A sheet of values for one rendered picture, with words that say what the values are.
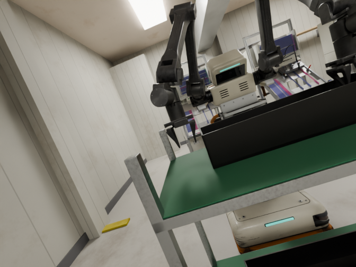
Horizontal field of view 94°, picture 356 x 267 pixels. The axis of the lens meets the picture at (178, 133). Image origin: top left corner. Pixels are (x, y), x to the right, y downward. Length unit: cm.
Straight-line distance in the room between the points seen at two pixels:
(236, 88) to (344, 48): 55
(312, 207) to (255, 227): 38
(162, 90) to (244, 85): 74
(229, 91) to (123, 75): 460
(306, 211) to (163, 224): 116
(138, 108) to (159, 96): 478
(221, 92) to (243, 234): 96
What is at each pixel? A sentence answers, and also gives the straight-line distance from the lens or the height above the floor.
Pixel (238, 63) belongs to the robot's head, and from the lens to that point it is 109.
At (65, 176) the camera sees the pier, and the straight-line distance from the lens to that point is 252.
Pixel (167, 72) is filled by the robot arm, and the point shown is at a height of 128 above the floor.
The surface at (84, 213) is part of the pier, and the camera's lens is 262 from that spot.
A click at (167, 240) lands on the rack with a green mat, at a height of 90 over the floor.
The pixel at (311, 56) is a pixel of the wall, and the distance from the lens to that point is 702.
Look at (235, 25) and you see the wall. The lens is 637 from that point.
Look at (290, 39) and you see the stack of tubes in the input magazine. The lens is 353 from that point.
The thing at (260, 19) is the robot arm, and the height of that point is 143.
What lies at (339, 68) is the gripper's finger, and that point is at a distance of 73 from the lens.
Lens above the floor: 115
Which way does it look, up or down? 7 degrees down
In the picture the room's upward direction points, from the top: 21 degrees counter-clockwise
